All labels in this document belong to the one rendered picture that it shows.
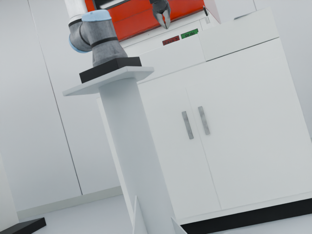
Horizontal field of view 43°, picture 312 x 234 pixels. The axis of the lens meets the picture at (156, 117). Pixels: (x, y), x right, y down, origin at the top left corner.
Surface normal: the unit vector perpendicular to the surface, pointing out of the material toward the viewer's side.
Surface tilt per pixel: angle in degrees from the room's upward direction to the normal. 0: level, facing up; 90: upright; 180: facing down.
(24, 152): 90
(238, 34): 90
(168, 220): 90
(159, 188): 90
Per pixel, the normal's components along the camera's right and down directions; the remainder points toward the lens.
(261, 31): -0.30, 0.05
